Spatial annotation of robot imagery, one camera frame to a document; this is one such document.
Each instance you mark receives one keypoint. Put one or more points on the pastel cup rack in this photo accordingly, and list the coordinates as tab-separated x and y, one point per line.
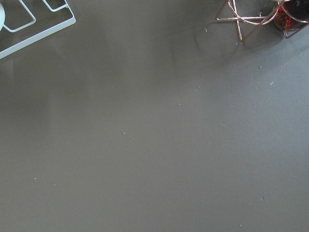
24	22

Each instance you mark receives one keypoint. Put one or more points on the tea bottle lower right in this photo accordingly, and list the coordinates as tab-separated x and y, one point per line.
292	15

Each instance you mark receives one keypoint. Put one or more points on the copper wire bottle rack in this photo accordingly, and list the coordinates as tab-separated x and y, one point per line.
229	12

